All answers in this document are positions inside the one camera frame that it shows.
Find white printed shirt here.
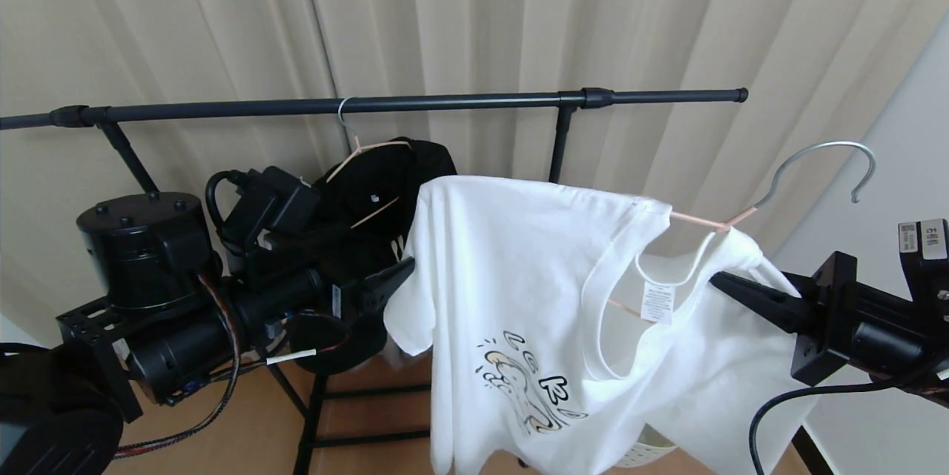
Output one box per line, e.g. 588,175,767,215
383,175,821,475

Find black shorts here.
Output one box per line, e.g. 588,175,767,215
288,138,459,377

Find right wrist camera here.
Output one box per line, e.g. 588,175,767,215
897,218,949,303

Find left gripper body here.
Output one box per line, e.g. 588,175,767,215
128,268,373,407

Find pink clothes hanger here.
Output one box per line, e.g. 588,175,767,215
608,140,878,318
326,97,414,231

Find black cable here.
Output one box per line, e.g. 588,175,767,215
205,169,247,239
748,375,949,475

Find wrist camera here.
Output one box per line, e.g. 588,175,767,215
221,166,323,277
897,218,949,303

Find black clothes rack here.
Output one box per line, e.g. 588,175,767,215
0,87,750,475

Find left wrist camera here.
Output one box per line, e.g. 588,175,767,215
221,166,323,277

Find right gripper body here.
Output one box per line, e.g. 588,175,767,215
788,250,949,396

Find white laundry basket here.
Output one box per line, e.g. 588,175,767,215
621,423,681,470

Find white curtain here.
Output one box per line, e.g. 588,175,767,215
0,0,949,346

